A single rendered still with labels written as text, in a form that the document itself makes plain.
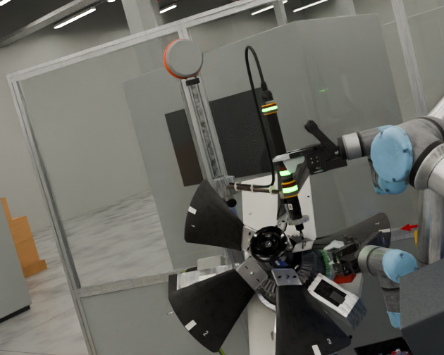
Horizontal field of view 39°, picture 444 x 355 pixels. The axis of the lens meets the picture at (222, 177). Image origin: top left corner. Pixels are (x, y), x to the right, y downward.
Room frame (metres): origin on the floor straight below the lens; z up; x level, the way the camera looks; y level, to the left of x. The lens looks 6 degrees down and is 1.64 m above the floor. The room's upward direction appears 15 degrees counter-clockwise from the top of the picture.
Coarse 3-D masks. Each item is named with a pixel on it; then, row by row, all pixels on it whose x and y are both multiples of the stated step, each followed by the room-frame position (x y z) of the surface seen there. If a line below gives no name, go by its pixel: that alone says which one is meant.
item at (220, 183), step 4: (216, 176) 2.48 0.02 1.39; (220, 176) 2.48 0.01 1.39; (224, 176) 2.48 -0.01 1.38; (228, 176) 2.43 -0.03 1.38; (232, 176) 2.40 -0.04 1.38; (212, 180) 2.45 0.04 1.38; (216, 180) 2.40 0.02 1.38; (220, 180) 2.38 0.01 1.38; (224, 180) 2.39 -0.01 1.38; (228, 180) 2.39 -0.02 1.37; (232, 180) 2.40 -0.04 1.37; (212, 184) 2.46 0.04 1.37; (216, 184) 2.41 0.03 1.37; (220, 184) 2.38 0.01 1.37; (224, 184) 2.39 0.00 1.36; (228, 184) 2.39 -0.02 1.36; (216, 188) 2.42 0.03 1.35; (220, 188) 2.38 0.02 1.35; (224, 188) 2.38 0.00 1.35; (220, 192) 2.39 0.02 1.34; (224, 192) 2.38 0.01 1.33; (228, 192) 2.39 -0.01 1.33; (232, 192) 2.39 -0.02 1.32; (236, 192) 2.40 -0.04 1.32; (220, 196) 2.40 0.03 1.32; (224, 196) 2.38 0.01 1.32; (228, 196) 2.39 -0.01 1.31
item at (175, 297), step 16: (224, 272) 1.84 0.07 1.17; (192, 288) 1.84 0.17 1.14; (208, 288) 1.84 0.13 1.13; (224, 288) 1.84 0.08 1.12; (240, 288) 1.84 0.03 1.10; (176, 304) 1.84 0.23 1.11; (192, 304) 1.83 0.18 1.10; (208, 304) 1.83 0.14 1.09; (224, 304) 1.83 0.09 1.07; (240, 304) 1.84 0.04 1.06; (208, 320) 1.82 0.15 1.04; (224, 320) 1.83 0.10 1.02; (192, 336) 1.82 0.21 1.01; (208, 336) 1.82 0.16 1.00; (224, 336) 1.82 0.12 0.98
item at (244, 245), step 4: (244, 228) 1.93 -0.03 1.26; (248, 228) 1.91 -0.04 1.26; (244, 232) 1.93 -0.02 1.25; (248, 232) 1.92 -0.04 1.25; (252, 232) 1.91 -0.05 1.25; (244, 236) 1.94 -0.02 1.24; (248, 236) 1.92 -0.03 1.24; (244, 240) 1.94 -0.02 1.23; (244, 244) 1.95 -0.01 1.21; (248, 244) 1.93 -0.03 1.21; (244, 248) 1.95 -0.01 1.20; (248, 252) 1.94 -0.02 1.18
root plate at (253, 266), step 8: (248, 264) 1.85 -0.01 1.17; (256, 264) 1.86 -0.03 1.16; (240, 272) 1.85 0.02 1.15; (248, 272) 1.85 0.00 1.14; (256, 272) 1.86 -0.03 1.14; (264, 272) 1.86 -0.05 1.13; (248, 280) 1.85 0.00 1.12; (256, 280) 1.86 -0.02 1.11; (264, 280) 1.86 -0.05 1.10; (256, 288) 1.86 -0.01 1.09
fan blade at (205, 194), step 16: (208, 192) 2.03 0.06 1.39; (208, 208) 2.02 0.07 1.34; (224, 208) 1.97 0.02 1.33; (208, 224) 2.02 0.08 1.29; (224, 224) 1.97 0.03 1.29; (240, 224) 1.93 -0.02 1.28; (192, 240) 2.06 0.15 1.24; (208, 240) 2.03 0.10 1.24; (224, 240) 1.99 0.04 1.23; (240, 240) 1.94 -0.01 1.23
